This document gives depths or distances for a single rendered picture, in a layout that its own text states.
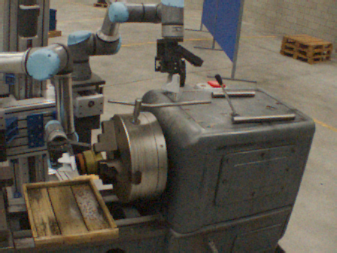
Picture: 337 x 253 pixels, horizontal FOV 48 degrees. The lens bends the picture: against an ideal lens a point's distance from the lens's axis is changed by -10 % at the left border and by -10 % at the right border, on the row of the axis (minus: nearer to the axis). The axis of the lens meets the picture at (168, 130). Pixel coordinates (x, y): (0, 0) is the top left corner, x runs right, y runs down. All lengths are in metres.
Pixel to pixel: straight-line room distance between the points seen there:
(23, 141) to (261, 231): 1.18
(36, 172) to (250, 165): 1.24
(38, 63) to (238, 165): 0.80
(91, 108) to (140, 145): 0.64
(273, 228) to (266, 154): 0.40
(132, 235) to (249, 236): 0.50
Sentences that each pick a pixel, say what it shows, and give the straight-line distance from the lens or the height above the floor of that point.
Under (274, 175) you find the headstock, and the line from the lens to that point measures 1.58.
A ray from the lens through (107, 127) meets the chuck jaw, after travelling 1.46.
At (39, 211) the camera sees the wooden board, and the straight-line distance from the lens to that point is 1.53.
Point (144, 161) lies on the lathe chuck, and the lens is 1.34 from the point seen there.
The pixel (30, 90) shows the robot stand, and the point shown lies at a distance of 2.11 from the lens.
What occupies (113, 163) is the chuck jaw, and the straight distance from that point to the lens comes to 1.39.
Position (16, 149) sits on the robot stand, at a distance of 2.03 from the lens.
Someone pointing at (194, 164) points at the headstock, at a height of 1.15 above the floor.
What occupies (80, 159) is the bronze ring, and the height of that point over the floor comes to 1.11.
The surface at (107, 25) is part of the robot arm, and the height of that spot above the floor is 1.44.
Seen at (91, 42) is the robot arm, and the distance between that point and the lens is 1.99.
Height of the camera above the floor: 1.78
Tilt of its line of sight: 24 degrees down
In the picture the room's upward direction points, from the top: 6 degrees clockwise
